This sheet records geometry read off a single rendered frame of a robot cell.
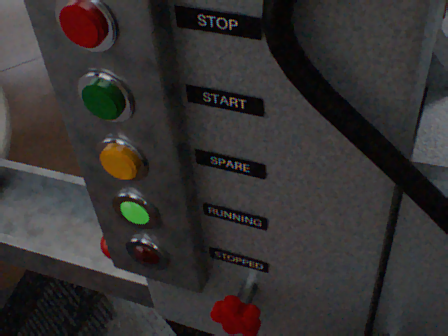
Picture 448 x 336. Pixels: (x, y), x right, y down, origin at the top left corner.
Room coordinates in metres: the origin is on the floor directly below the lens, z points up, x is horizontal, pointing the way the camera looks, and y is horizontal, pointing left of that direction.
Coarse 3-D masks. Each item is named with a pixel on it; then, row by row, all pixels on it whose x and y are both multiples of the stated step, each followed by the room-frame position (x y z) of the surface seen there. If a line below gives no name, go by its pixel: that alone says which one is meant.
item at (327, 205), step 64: (192, 0) 0.27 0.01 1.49; (256, 0) 0.25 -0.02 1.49; (320, 0) 0.24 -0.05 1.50; (384, 0) 0.23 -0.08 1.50; (192, 64) 0.27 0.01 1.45; (256, 64) 0.26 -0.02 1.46; (320, 64) 0.24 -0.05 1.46; (384, 64) 0.23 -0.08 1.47; (192, 128) 0.27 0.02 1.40; (256, 128) 0.26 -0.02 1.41; (320, 128) 0.24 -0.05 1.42; (384, 128) 0.23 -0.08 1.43; (256, 192) 0.26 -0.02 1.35; (320, 192) 0.24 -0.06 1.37; (384, 192) 0.22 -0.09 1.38; (256, 256) 0.26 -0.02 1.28; (320, 256) 0.24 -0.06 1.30; (384, 256) 0.23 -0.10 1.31; (192, 320) 0.29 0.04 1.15; (320, 320) 0.24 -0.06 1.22
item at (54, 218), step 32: (0, 160) 0.59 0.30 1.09; (0, 192) 0.58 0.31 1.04; (32, 192) 0.57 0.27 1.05; (64, 192) 0.54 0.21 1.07; (0, 224) 0.52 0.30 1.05; (32, 224) 0.51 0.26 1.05; (64, 224) 0.50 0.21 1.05; (96, 224) 0.50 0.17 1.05; (0, 256) 0.46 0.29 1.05; (32, 256) 0.43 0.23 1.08; (64, 256) 0.42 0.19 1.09; (96, 256) 0.45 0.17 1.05; (96, 288) 0.40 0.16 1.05; (128, 288) 0.38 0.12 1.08
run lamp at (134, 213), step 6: (126, 204) 0.27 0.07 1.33; (132, 204) 0.27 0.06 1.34; (126, 210) 0.27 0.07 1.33; (132, 210) 0.27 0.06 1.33; (138, 210) 0.27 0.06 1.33; (126, 216) 0.27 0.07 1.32; (132, 216) 0.27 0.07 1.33; (138, 216) 0.27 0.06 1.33; (144, 216) 0.27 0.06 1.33; (138, 222) 0.27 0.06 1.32; (144, 222) 0.27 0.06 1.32
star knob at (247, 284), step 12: (252, 288) 0.25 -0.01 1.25; (228, 300) 0.24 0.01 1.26; (240, 300) 0.24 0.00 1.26; (216, 312) 0.23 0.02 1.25; (228, 312) 0.23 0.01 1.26; (240, 312) 0.23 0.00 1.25; (252, 312) 0.23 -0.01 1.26; (228, 324) 0.23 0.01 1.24; (240, 324) 0.22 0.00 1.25; (252, 324) 0.22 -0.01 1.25
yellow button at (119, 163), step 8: (104, 152) 0.28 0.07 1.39; (112, 152) 0.27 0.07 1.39; (120, 152) 0.27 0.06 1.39; (104, 160) 0.27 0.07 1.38; (112, 160) 0.27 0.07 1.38; (120, 160) 0.27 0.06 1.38; (128, 160) 0.27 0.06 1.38; (104, 168) 0.27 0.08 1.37; (112, 168) 0.27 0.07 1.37; (120, 168) 0.27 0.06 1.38; (128, 168) 0.27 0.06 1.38; (136, 168) 0.27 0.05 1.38; (120, 176) 0.27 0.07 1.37; (128, 176) 0.27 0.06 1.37
